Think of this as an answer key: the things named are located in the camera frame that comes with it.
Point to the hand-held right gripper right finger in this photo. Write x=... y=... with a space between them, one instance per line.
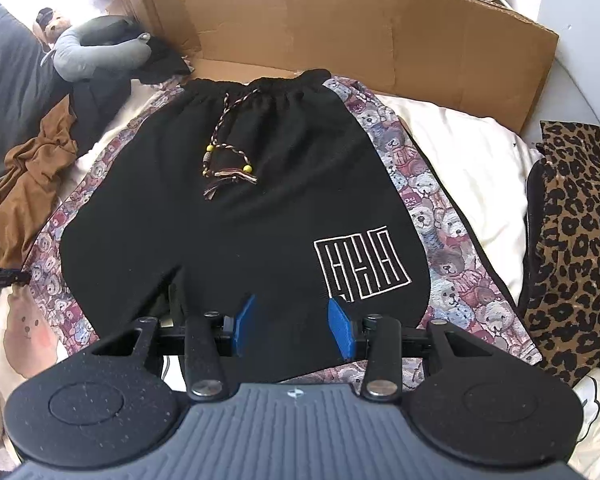
x=341 y=330

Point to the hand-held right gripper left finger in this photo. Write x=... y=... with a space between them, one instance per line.
x=244 y=325

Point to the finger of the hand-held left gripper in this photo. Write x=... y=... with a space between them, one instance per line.
x=5 y=277

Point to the black shorts bear-print sides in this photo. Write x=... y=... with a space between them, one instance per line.
x=260 y=200

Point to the brown cloth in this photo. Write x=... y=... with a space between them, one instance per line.
x=30 y=165

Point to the dark grey cloth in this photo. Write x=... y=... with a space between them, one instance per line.
x=10 y=75

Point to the bear printed cream blanket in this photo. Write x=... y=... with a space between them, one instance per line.
x=480 y=170

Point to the grey neck pillow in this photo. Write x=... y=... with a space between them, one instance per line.
x=75 y=55

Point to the leopard print cloth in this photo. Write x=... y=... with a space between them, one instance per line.
x=575 y=240

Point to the brown teddy bear plush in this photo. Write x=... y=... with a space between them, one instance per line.
x=55 y=25

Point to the black garment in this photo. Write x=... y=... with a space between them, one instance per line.
x=155 y=65

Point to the open brown cardboard box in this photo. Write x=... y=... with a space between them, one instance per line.
x=330 y=25

